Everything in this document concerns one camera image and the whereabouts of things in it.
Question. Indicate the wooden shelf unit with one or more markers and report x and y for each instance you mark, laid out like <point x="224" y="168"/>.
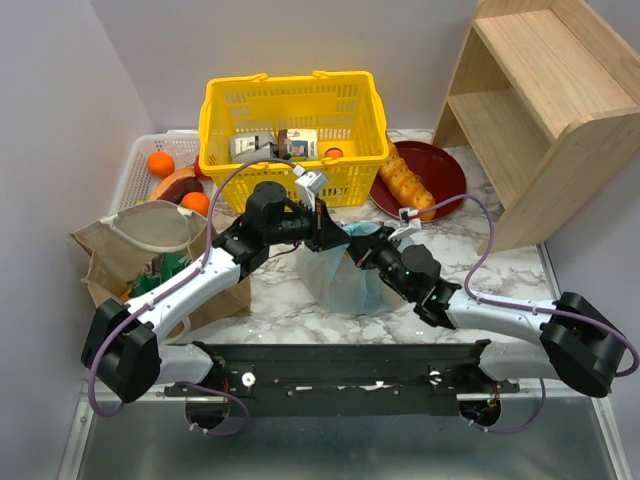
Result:
<point x="546" y="93"/>

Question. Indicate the white perforated plastic tray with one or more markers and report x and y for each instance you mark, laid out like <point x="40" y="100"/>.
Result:
<point x="137" y="183"/>

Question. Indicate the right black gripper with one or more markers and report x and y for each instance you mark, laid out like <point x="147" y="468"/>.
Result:
<point x="368" y="248"/>

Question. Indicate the grey white box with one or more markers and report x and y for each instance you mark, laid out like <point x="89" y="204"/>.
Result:
<point x="249" y="146"/>

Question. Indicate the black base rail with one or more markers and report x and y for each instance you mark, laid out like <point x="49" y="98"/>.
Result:
<point x="350" y="380"/>

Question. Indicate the orange fruit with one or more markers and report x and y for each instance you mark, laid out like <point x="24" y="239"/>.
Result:
<point x="160" y="164"/>

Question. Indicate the dark purple fruit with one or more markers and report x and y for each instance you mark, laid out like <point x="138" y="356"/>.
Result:
<point x="177" y="190"/>

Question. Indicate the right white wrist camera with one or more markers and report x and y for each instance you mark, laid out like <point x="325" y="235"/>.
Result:
<point x="410" y="223"/>

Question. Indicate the blue cartoon plastic bag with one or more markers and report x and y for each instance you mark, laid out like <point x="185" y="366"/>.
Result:
<point x="338" y="286"/>

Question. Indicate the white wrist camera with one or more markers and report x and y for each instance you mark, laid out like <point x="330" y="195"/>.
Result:
<point x="410" y="223"/>
<point x="308" y="185"/>

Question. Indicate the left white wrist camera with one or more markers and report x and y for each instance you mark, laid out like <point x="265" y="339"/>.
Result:
<point x="308" y="185"/>

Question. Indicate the small orange tangerine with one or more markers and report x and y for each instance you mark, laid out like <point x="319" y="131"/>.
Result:
<point x="197" y="202"/>

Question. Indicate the orange pastry bread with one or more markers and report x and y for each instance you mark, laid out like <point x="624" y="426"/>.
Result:
<point x="403" y="183"/>

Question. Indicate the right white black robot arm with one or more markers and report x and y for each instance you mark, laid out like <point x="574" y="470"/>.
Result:
<point x="566" y="340"/>

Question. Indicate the green snack bag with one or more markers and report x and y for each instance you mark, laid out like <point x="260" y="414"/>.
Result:
<point x="158" y="270"/>

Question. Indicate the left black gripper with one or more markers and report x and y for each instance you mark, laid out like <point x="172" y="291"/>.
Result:
<point x="320" y="227"/>

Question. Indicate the red bowl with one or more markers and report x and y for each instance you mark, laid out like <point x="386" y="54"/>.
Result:
<point x="437" y="170"/>

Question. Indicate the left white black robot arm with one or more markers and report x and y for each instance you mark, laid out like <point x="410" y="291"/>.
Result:
<point x="124" y="348"/>

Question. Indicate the yellow plastic shopping basket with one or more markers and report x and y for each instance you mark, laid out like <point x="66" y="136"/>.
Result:
<point x="333" y="122"/>

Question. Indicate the red apple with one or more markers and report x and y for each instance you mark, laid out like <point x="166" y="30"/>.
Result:
<point x="197" y="170"/>

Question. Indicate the brown jute tote bag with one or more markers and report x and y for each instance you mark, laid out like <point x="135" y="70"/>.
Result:
<point x="121" y="245"/>

